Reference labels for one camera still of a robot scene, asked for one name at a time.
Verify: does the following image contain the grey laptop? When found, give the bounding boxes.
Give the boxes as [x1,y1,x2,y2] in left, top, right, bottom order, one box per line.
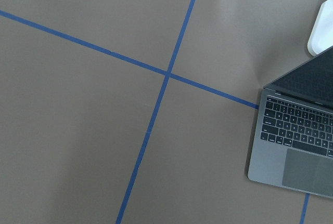
[247,48,332,198]

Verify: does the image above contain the white desk lamp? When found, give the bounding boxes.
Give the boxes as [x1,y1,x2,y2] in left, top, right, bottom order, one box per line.
[307,0,332,56]

